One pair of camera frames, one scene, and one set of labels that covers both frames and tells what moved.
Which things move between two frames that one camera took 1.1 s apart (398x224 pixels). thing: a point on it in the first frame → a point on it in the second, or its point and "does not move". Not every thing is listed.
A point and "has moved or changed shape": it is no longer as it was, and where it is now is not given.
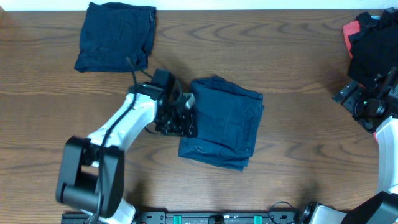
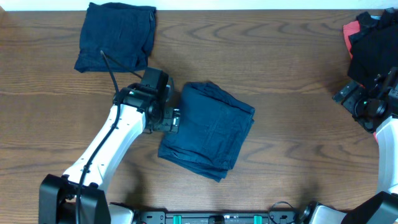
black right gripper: x=347 y=96 does not move
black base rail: x=194 y=218 does not move
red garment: x=349 y=28 does not move
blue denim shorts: x=228 y=120 has moved or changed shape
